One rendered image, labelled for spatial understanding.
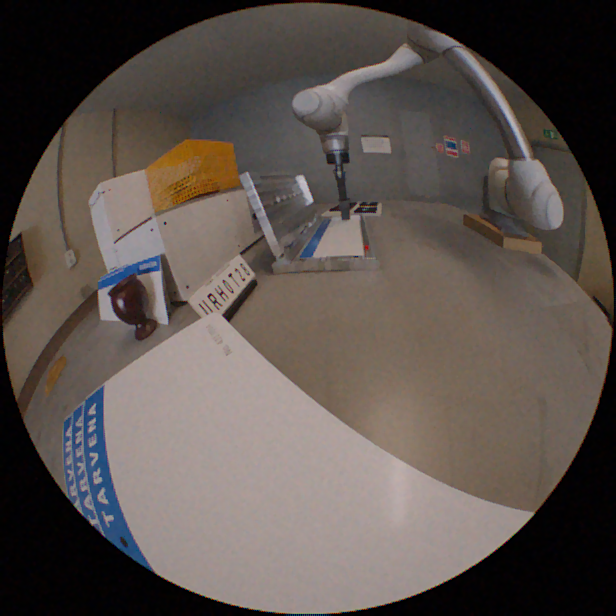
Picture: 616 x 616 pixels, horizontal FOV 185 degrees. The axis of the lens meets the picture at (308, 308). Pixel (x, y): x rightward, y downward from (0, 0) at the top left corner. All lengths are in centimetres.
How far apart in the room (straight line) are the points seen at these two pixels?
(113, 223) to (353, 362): 62
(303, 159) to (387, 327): 259
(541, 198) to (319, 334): 64
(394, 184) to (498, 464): 277
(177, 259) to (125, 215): 28
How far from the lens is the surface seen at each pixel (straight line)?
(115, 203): 65
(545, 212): 66
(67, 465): 18
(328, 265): 39
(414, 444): 18
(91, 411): 15
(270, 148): 286
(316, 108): 52
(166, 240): 42
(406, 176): 285
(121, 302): 39
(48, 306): 188
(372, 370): 21
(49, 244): 196
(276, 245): 40
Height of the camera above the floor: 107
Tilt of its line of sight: 34 degrees down
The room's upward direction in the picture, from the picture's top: 10 degrees counter-clockwise
